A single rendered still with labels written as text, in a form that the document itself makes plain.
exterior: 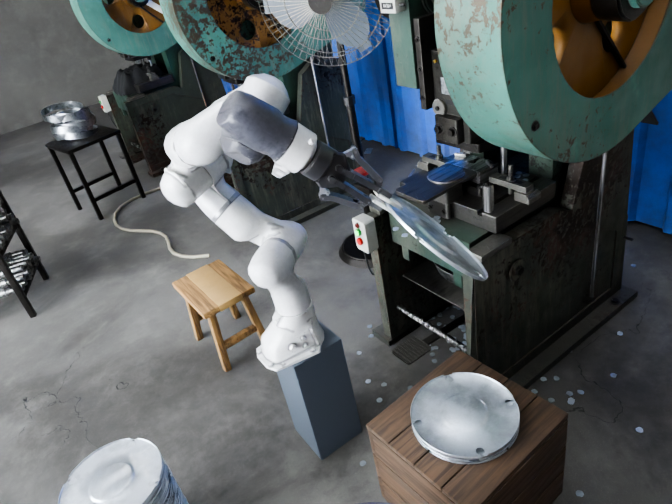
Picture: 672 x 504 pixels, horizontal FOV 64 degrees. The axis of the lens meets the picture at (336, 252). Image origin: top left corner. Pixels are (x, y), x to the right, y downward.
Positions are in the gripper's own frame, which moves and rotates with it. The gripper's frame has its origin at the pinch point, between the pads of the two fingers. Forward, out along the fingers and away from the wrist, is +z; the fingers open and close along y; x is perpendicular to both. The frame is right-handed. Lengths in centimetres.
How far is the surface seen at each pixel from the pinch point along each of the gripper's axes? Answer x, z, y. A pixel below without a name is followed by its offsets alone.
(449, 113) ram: 59, 31, 22
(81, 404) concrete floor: 85, -13, -164
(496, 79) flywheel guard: 5.2, 6.2, 33.0
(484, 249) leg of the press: 29, 53, -3
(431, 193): 47, 37, 0
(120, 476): 9, -10, -109
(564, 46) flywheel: 23, 26, 50
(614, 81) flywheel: 30, 50, 54
